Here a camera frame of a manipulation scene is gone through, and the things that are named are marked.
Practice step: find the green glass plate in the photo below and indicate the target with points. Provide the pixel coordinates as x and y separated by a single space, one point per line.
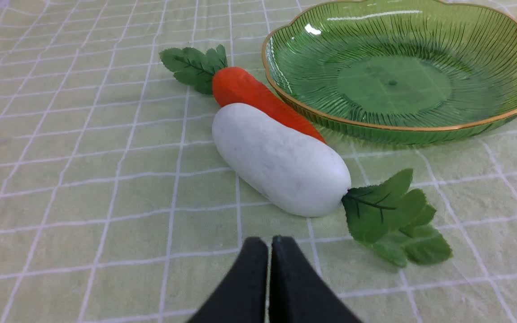
397 71

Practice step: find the green checkered tablecloth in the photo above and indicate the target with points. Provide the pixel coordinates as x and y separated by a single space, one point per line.
115 206

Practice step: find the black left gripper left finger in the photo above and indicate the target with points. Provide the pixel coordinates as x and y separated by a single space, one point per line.
241 294

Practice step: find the orange carrot with leaves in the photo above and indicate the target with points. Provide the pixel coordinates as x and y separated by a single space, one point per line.
209 73

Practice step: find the white radish with leaves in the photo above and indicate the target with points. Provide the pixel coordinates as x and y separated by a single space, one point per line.
304 176

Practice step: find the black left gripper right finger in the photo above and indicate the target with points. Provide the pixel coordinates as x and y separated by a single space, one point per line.
297 294

